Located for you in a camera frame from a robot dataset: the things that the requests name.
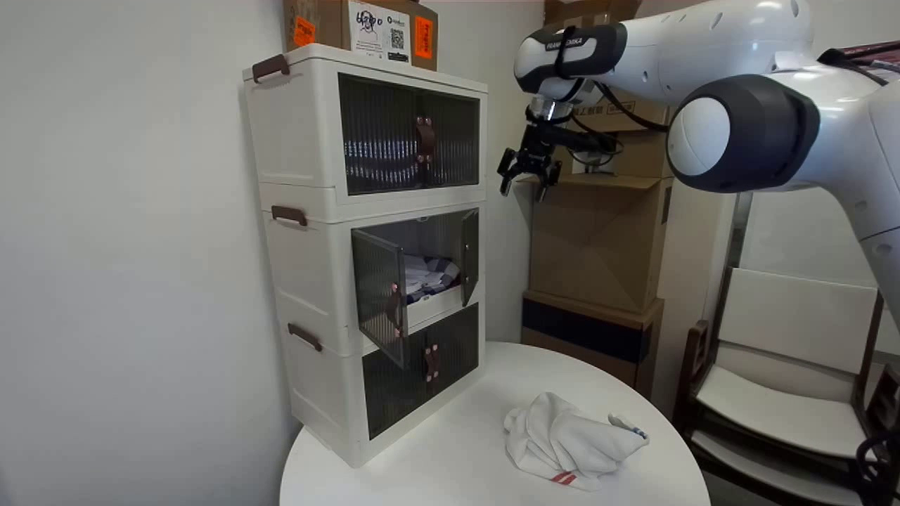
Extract white three-tier cabinet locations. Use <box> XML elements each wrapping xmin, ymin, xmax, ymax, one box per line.
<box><xmin>242</xmin><ymin>45</ymin><xmax>486</xmax><ymax>465</ymax></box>

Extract clothes inside middle cabinet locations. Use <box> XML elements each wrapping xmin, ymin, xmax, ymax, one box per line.
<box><xmin>406</xmin><ymin>255</ymin><xmax>462</xmax><ymax>301</ymax></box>

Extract white wooden chair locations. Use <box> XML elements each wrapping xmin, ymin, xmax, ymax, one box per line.
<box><xmin>676</xmin><ymin>267</ymin><xmax>897</xmax><ymax>506</ymax></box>

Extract white crumpled cloth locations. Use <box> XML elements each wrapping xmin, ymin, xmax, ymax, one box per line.
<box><xmin>503</xmin><ymin>394</ymin><xmax>649</xmax><ymax>489</ymax></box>

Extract cardboard box with labels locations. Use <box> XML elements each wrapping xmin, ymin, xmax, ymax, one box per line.
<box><xmin>281</xmin><ymin>0</ymin><xmax>440</xmax><ymax>70</ymax></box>

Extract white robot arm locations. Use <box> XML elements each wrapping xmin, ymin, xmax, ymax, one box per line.
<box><xmin>499</xmin><ymin>0</ymin><xmax>900</xmax><ymax>321</ymax></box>

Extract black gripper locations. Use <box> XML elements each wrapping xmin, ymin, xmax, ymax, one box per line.
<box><xmin>499</xmin><ymin>122</ymin><xmax>564</xmax><ymax>200</ymax></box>

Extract stacked cardboard boxes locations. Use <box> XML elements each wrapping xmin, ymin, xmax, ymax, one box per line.
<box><xmin>517</xmin><ymin>0</ymin><xmax>692</xmax><ymax>401</ymax></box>

